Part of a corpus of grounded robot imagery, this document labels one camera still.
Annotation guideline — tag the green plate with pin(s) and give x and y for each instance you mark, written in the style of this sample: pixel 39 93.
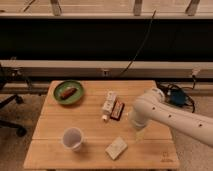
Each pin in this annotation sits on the green plate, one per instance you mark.
pixel 63 86

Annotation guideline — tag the black office chair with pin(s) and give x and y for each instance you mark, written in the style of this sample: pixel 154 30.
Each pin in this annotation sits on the black office chair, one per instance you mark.
pixel 8 121

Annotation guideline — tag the dark red candy bar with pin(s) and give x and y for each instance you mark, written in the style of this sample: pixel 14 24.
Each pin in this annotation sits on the dark red candy bar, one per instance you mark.
pixel 117 111

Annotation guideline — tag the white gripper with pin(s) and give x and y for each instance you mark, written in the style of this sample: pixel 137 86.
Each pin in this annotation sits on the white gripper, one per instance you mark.
pixel 140 135

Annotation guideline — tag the wooden folding table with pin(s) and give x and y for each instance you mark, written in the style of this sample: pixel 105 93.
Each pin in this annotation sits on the wooden folding table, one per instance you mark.
pixel 155 151

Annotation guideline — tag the white sponge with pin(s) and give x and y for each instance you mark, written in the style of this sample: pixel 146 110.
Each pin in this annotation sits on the white sponge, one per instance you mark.
pixel 117 147

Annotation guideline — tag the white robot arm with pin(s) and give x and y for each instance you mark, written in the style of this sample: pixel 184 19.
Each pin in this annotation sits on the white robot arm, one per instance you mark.
pixel 151 105

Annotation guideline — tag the brown pastry on plate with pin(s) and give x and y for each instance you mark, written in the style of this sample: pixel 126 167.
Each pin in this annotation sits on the brown pastry on plate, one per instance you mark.
pixel 69 92

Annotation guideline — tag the white tube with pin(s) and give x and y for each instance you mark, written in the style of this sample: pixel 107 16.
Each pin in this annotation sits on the white tube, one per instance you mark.
pixel 108 105

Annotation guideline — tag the blue power box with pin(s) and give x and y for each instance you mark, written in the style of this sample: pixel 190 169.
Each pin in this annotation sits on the blue power box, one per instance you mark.
pixel 177 97

